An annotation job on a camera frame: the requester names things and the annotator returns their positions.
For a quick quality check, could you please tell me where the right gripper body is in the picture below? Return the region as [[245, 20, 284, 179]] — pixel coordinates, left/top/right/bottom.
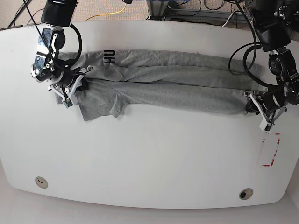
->
[[48, 66, 94, 100]]

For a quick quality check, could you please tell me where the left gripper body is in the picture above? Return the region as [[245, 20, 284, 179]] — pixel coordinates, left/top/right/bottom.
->
[[244, 90, 288, 125]]

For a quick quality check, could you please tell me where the grey t-shirt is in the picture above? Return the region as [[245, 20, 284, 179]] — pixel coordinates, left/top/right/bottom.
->
[[55, 49, 263, 122]]

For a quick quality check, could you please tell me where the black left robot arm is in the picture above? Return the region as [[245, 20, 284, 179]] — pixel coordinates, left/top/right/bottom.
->
[[243, 0, 299, 131]]

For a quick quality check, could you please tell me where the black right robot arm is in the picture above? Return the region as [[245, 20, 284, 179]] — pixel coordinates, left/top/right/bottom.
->
[[31, 0, 90, 107]]

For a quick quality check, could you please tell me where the red tape rectangle marking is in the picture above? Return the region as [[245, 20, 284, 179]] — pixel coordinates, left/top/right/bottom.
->
[[257, 132, 281, 167]]

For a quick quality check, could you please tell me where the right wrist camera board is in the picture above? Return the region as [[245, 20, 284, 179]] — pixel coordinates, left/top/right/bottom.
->
[[62, 97, 78, 109]]

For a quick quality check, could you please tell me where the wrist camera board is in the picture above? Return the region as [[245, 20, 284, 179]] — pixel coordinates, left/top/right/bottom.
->
[[259, 120, 273, 133], [62, 97, 78, 109]]

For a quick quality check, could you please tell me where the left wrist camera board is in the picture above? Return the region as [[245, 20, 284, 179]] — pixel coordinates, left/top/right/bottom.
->
[[259, 120, 273, 133]]

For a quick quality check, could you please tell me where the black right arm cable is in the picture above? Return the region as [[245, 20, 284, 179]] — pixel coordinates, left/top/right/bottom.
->
[[58, 23, 84, 70]]

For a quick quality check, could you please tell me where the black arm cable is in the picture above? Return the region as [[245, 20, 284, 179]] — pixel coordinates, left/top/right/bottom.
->
[[228, 42, 275, 89], [58, 23, 84, 70]]

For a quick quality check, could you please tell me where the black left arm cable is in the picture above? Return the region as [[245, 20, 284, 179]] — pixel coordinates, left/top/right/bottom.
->
[[228, 42, 275, 89]]

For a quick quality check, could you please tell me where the right table cable grommet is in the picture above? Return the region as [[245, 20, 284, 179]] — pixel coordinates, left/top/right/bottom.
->
[[239, 188, 254, 200]]

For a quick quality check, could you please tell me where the table cable grommet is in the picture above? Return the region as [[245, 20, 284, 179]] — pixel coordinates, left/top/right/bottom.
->
[[35, 176, 49, 189], [239, 188, 254, 200]]

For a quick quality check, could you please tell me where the yellow cable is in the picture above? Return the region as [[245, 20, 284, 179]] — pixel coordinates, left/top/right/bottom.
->
[[85, 3, 127, 21]]

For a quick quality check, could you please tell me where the left table cable grommet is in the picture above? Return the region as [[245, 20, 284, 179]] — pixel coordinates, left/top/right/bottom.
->
[[35, 176, 49, 189]]

